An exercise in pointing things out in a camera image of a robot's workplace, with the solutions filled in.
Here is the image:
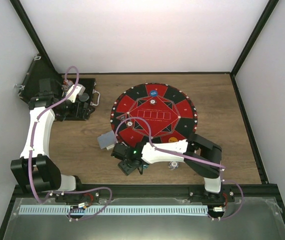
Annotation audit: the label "orange black chip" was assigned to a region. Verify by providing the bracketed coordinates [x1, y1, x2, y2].
[149, 99, 157, 106]
[126, 121, 133, 127]

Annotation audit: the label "orange big blind button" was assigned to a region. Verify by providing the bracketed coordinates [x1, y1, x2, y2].
[168, 137, 178, 143]

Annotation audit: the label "blue small blind button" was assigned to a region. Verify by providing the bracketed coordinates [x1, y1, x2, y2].
[149, 89, 158, 97]

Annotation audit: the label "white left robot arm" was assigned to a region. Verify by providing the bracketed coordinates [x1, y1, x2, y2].
[10, 78, 85, 202]

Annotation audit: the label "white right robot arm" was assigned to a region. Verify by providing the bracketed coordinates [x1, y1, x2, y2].
[111, 133, 225, 202]

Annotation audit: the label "chips inside case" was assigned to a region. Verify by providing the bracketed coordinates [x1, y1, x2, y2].
[62, 79, 74, 92]

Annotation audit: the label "black poker chip case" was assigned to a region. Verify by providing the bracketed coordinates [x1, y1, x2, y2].
[16, 55, 97, 121]

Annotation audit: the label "purple white chip stack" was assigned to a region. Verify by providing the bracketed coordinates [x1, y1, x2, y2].
[168, 161, 179, 171]

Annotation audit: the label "round red black poker mat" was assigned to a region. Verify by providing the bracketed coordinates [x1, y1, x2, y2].
[110, 83, 198, 147]

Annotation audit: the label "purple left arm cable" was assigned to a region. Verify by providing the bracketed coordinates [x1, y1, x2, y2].
[28, 65, 113, 222]

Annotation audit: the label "light blue slotted cable duct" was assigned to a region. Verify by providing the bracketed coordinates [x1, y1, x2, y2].
[18, 205, 208, 216]

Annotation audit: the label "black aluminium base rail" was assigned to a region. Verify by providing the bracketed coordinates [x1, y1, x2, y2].
[12, 183, 281, 204]

